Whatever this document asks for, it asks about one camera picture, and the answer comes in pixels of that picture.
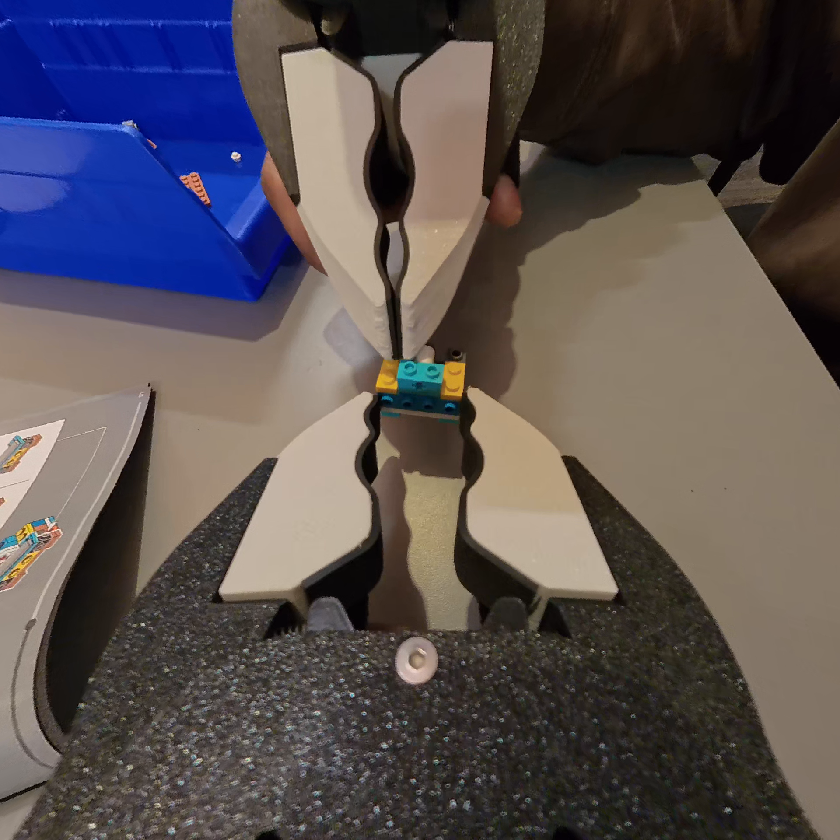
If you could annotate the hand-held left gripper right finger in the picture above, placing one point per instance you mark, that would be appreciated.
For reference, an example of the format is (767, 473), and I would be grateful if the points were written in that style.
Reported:
(525, 518)

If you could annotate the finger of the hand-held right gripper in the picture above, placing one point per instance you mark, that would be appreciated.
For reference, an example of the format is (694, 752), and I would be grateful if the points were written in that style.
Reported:
(328, 164)
(453, 164)

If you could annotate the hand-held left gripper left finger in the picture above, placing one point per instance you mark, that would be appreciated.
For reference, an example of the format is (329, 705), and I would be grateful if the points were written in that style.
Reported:
(308, 518)

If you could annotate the yellow blue brown brick assembly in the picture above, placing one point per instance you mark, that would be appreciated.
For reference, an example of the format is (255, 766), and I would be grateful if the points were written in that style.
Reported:
(420, 403)

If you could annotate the teal grey orange brick assembly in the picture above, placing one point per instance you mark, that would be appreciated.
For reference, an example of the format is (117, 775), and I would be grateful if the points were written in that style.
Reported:
(420, 375)

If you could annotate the person's right forearm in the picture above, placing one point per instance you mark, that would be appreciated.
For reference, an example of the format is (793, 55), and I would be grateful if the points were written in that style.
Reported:
(656, 65)

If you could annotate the orange brick plate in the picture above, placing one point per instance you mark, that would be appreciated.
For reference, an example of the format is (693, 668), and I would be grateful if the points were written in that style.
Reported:
(197, 189)

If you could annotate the orange and black brick piece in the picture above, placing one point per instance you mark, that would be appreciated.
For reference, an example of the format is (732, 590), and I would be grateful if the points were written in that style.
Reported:
(134, 128)

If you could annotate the blue plastic bin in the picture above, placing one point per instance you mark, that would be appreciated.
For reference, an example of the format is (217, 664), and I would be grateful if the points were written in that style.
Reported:
(98, 197)

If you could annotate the grey instruction booklet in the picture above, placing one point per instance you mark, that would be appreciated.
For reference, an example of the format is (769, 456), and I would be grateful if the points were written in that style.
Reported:
(65, 525)

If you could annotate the person's brown hoodie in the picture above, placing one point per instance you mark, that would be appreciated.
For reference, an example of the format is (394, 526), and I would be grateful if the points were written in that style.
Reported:
(807, 249)

